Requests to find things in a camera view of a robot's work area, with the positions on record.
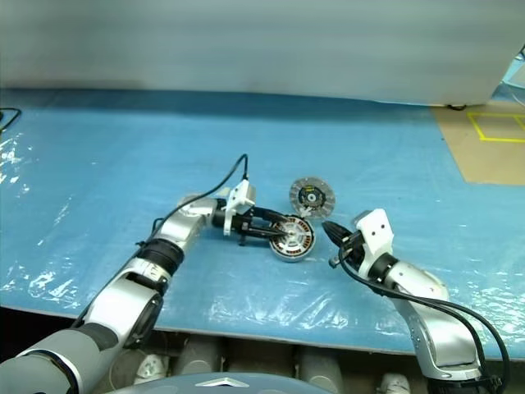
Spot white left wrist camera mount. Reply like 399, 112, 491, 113
222, 180, 258, 237

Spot light blue background sheet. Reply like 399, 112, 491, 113
490, 53, 525, 102

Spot thin black cable loop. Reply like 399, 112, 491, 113
0, 107, 21, 133

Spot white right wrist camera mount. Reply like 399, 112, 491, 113
353, 208, 396, 274

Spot white backdrop board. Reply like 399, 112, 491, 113
0, 0, 525, 109

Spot silver motor stator disc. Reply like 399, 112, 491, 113
289, 176, 337, 219

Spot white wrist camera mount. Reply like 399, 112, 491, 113
353, 208, 396, 274
222, 180, 258, 237

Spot silver motor stator copper windings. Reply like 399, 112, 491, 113
268, 215, 317, 264

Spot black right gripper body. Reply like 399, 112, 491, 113
327, 231, 367, 270

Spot grey rounded shape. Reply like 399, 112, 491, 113
176, 337, 225, 375
296, 347, 344, 392

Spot blue plastic table sheet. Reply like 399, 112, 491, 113
0, 88, 525, 361

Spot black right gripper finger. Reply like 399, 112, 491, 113
324, 227, 349, 249
322, 221, 352, 241

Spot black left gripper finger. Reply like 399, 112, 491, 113
262, 208, 288, 231
250, 227, 289, 240

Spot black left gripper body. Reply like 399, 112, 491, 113
227, 204, 271, 247

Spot grey robot torso silver emblem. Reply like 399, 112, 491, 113
133, 372, 307, 394

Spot white rounded shape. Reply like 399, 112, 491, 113
379, 372, 412, 394
137, 354, 167, 381

